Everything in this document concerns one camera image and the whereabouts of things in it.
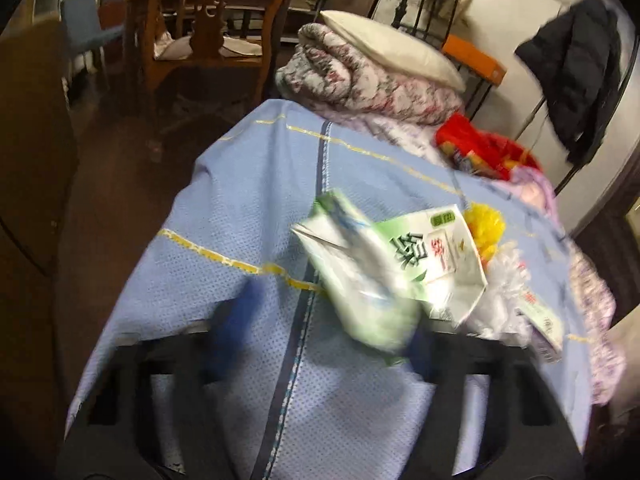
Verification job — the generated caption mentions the yellow wrapper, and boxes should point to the yellow wrapper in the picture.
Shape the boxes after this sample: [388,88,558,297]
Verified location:
[462,204,506,261]

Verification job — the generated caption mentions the cream pillow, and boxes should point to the cream pillow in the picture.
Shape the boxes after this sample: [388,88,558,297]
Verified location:
[320,10,466,93]

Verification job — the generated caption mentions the light blue cloth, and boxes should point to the light blue cloth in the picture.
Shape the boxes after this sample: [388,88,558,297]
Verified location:
[65,99,596,480]

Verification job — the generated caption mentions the rolled red floral quilt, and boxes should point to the rolled red floral quilt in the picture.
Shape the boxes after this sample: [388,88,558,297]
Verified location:
[275,22,466,126]

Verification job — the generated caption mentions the blue chair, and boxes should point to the blue chair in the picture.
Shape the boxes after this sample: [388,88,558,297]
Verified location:
[60,0,126,106]

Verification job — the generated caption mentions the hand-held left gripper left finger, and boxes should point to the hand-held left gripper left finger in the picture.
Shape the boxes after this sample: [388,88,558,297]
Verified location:
[57,280,266,480]

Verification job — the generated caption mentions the clear plastic wrapper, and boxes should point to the clear plastic wrapper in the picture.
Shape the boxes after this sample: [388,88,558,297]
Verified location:
[465,242,536,346]

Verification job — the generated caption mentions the green and white carton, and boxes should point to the green and white carton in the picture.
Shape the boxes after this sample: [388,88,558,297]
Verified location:
[375,204,488,333]

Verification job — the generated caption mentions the wooden chair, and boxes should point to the wooden chair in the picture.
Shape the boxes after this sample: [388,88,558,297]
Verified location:
[127,0,291,161]

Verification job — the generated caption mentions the brown cabinet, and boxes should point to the brown cabinet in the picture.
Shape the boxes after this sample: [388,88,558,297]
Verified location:
[0,20,81,281]

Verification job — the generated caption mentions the lilac cloth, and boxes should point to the lilac cloth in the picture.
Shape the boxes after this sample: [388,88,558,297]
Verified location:
[505,165,558,221]

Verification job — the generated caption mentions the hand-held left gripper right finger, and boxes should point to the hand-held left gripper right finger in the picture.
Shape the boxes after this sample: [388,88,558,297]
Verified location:
[395,320,587,480]

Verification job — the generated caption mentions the red plastic bag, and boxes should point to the red plastic bag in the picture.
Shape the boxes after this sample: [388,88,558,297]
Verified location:
[435,114,543,181]

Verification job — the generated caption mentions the black jacket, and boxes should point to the black jacket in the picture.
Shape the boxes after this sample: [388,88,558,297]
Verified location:
[515,0,626,163]

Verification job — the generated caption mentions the purple floral quilt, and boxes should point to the purple floral quilt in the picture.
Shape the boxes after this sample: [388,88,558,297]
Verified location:
[560,230,628,406]

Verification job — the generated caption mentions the green and white packet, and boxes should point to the green and white packet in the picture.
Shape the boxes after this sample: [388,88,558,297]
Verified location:
[291,189,426,361]

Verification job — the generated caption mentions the white seat cushion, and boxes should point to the white seat cushion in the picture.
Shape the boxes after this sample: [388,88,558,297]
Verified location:
[152,30,263,61]

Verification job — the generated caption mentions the small white packet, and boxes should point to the small white packet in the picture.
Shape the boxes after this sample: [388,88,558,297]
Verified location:
[517,290,566,361]

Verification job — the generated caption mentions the orange box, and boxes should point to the orange box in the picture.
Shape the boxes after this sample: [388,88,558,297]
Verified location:
[442,34,507,86]

